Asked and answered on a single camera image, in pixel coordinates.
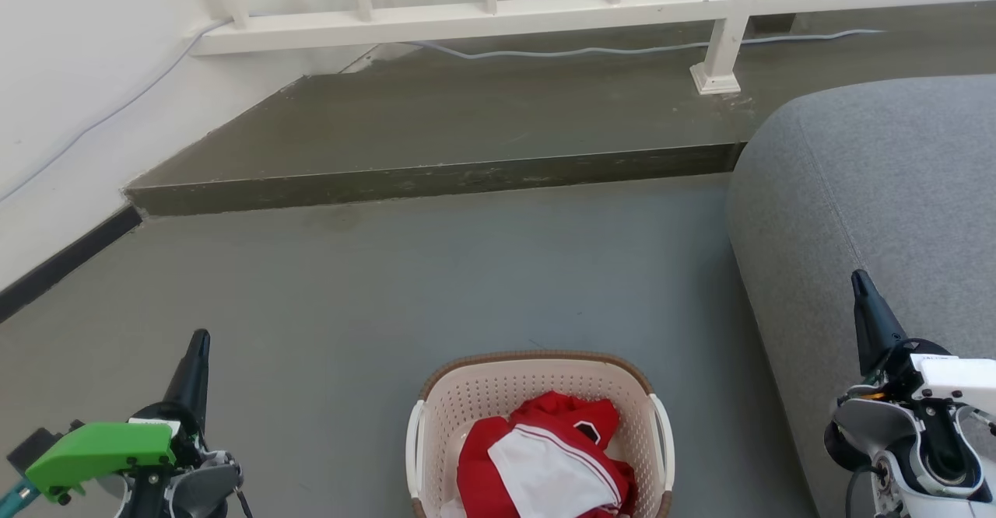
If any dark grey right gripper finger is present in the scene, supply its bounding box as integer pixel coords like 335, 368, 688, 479
850, 269, 909, 377

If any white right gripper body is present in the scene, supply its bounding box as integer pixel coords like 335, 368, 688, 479
862, 338, 996, 418

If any white wooden railing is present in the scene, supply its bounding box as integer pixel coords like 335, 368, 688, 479
191, 0, 996, 96

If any red and white garment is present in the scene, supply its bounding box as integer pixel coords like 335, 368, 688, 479
457, 391, 639, 518

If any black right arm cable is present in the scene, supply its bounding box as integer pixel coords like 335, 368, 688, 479
843, 464, 884, 518

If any light grey cable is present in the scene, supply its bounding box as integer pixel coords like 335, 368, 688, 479
0, 19, 886, 204

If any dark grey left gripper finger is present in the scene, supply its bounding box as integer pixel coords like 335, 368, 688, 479
163, 329, 212, 434

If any black wall baseboard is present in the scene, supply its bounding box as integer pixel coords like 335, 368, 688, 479
0, 205, 145, 324

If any beige plastic laundry basket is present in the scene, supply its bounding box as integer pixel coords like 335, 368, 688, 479
405, 351, 675, 518

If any grey fabric sofa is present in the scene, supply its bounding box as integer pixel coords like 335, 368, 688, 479
726, 75, 996, 518

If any raised concrete step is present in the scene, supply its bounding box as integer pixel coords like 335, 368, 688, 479
124, 3, 996, 217

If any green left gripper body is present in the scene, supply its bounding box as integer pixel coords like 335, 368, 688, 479
26, 401, 208, 504

